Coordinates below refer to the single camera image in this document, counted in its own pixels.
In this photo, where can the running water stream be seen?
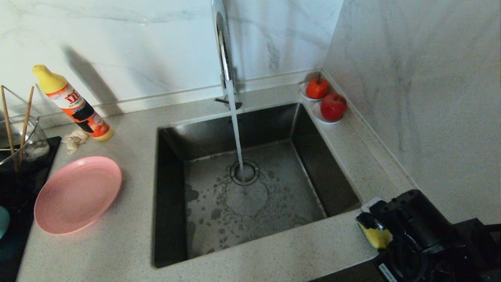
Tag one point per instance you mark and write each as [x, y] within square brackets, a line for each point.
[236, 133]

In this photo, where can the clear glass pot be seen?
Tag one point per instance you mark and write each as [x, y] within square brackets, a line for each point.
[37, 147]

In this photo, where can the small white dish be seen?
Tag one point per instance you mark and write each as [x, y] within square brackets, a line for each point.
[317, 115]
[301, 92]

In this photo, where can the chrome kitchen faucet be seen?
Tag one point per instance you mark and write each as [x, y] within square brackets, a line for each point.
[225, 47]

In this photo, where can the red apple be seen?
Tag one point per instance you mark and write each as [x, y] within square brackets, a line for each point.
[333, 106]

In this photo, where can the brown wooden chopstick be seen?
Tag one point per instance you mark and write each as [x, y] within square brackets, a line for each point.
[26, 121]

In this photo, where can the orange-red tomato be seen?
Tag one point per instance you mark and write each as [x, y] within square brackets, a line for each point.
[317, 88]

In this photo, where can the crumpled white tissue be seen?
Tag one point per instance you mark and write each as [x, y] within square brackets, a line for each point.
[75, 141]

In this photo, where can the round metal drain strainer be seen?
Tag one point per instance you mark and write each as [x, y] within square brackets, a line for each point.
[252, 172]

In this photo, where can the pink plate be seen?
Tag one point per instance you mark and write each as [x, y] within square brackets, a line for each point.
[78, 195]

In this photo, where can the yellow sponge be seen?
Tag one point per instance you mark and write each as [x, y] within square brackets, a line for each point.
[377, 237]

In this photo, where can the stainless steel sink basin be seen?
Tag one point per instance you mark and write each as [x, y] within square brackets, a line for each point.
[274, 211]

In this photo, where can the yellow-capped orange dish soap bottle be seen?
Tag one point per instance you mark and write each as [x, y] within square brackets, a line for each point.
[78, 111]

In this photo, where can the teal bowl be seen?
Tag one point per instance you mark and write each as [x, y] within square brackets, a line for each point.
[3, 221]

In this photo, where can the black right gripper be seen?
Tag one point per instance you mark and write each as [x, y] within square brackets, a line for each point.
[422, 235]

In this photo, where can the black cooktop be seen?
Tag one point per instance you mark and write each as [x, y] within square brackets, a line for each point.
[19, 243]

